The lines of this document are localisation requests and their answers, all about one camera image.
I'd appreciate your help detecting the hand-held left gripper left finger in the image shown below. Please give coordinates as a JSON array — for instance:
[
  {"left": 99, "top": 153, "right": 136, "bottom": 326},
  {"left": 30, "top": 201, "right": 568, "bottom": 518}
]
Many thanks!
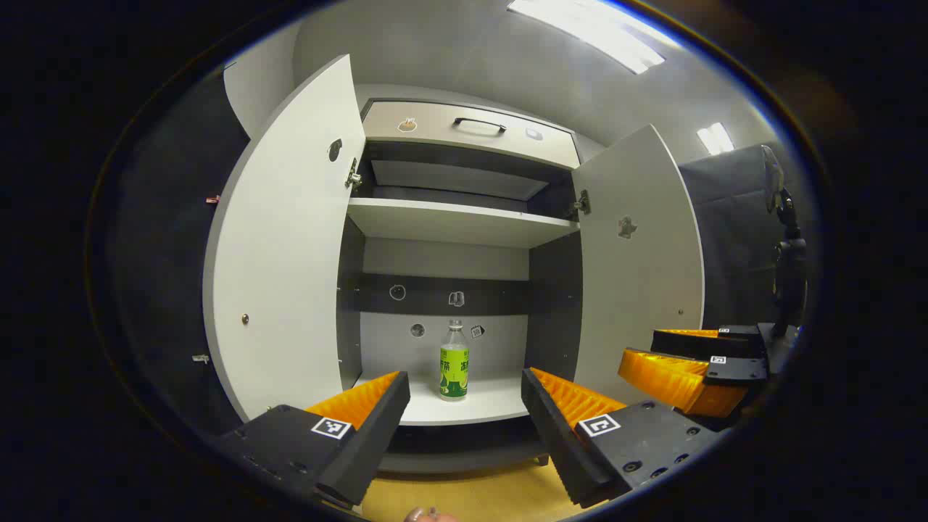
[{"left": 217, "top": 371, "right": 411, "bottom": 508}]

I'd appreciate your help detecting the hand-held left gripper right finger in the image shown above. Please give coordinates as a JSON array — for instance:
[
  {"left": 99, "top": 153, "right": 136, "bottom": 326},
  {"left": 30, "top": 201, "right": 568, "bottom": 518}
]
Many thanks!
[{"left": 521, "top": 367, "right": 722, "bottom": 508}]

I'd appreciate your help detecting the cabinet door with square stickers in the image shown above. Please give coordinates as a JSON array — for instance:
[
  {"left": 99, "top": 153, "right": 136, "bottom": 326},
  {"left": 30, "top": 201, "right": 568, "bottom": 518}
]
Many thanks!
[{"left": 571, "top": 125, "right": 705, "bottom": 407}]

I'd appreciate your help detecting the green label plastic bottle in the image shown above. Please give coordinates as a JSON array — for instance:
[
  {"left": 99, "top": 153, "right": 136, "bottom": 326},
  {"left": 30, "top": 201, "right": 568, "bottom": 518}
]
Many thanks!
[{"left": 439, "top": 319, "right": 470, "bottom": 401}]

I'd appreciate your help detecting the cabinet door with heart sticker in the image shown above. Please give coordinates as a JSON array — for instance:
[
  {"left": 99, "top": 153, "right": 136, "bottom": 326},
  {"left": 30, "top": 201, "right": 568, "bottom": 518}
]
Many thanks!
[{"left": 203, "top": 54, "right": 367, "bottom": 423}]

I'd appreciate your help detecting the white and grey cabinet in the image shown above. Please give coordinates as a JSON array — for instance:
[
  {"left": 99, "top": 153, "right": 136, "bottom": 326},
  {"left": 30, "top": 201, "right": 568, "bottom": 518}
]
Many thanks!
[{"left": 203, "top": 54, "right": 705, "bottom": 476}]

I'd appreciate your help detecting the white cabinet shelf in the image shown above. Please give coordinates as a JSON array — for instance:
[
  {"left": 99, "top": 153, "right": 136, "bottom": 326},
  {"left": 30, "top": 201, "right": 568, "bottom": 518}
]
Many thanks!
[{"left": 347, "top": 197, "right": 581, "bottom": 249}]

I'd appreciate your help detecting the beige cabinet drawer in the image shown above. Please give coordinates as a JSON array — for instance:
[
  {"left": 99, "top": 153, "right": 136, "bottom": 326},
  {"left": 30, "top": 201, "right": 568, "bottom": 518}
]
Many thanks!
[{"left": 361, "top": 100, "right": 581, "bottom": 169}]

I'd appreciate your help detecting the black backdrop cloth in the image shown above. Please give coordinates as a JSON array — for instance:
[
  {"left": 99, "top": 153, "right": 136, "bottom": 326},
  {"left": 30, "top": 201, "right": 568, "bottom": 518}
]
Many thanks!
[
  {"left": 109, "top": 65, "right": 251, "bottom": 436},
  {"left": 678, "top": 145, "right": 798, "bottom": 327}
]

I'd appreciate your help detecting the small ceiling light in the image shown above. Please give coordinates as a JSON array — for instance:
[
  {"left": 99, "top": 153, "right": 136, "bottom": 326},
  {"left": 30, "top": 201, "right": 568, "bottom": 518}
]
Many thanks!
[{"left": 697, "top": 122, "right": 734, "bottom": 156}]

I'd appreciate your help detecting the black drawer handle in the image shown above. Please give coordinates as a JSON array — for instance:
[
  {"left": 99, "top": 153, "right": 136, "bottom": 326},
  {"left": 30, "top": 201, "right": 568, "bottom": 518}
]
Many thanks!
[{"left": 453, "top": 117, "right": 507, "bottom": 136}]

